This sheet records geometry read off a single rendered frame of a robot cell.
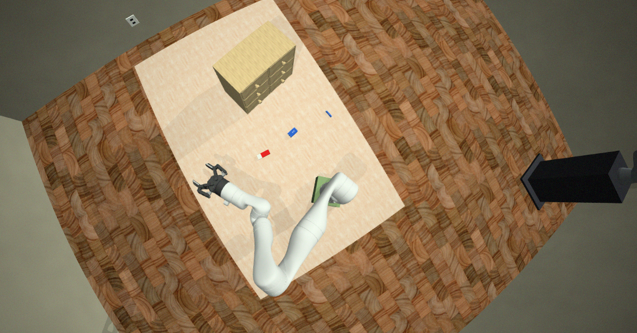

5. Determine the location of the red and white eraser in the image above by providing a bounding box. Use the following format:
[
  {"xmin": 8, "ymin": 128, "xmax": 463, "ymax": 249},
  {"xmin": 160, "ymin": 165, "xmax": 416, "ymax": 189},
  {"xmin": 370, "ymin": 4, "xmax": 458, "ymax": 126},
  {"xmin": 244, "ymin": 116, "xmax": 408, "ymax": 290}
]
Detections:
[{"xmin": 257, "ymin": 150, "xmax": 270, "ymax": 159}]

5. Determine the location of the light wooden chest of drawers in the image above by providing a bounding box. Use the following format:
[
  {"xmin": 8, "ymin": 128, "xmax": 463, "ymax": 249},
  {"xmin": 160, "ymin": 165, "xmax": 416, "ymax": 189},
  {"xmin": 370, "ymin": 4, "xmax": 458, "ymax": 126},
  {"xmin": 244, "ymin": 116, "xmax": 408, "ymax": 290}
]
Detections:
[{"xmin": 212, "ymin": 21, "xmax": 296, "ymax": 114}]

